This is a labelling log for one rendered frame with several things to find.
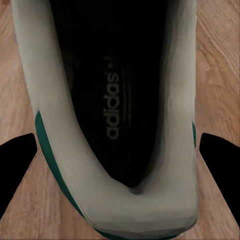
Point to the gym shoe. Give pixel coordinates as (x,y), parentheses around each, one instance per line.
(112,85)

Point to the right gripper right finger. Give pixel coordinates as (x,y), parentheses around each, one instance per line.
(223,160)

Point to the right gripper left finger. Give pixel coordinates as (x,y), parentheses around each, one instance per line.
(16,156)

